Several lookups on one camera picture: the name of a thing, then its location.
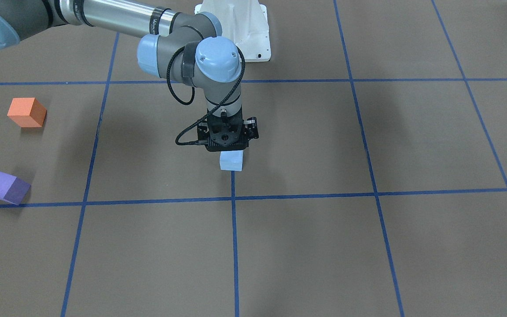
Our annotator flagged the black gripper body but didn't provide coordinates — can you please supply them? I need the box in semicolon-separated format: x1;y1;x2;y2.
197;110;259;152

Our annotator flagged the light blue foam block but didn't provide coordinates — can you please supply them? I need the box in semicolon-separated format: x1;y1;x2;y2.
219;150;244;171

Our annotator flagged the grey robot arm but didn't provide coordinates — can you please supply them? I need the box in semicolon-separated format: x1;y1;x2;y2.
0;0;259;152

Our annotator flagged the orange foam block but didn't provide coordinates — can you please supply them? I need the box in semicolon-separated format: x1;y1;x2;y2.
7;98;48;128

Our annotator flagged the purple foam block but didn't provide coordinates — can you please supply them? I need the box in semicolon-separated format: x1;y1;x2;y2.
0;171;31;205

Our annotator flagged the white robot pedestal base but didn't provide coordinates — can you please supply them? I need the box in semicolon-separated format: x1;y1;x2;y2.
195;0;272;63

